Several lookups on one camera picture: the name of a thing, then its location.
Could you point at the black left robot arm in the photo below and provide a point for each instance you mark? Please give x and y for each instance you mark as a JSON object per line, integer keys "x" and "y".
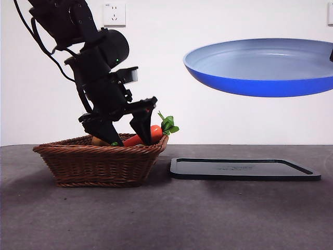
{"x": 78, "y": 26}

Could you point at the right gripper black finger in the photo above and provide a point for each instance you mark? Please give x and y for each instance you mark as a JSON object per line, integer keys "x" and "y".
{"x": 331, "y": 56}

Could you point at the orange carrot with green leaves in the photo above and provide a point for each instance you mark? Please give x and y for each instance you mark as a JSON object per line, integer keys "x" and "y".
{"x": 156, "y": 131}

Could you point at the white wall plate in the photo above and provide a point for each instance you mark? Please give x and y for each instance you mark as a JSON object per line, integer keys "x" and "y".
{"x": 330, "y": 15}

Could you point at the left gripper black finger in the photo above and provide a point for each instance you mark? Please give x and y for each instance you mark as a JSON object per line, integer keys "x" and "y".
{"x": 105, "y": 132}
{"x": 143, "y": 126}

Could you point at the brown wicker basket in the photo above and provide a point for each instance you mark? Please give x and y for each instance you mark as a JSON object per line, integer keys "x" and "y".
{"x": 99, "y": 166}

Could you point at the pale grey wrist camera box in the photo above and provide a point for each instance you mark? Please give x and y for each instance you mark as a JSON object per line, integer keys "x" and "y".
{"x": 131, "y": 75}

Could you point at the black flat tray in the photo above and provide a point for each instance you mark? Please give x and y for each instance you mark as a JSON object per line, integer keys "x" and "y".
{"x": 234, "y": 174}

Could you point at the yellow-brown potato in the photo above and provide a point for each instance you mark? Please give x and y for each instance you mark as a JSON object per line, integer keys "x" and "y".
{"x": 100, "y": 142}

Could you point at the blue round plate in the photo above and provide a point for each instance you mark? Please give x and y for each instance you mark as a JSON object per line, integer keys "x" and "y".
{"x": 260, "y": 80}

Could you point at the white wall socket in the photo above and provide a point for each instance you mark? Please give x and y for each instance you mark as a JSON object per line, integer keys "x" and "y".
{"x": 118, "y": 15}

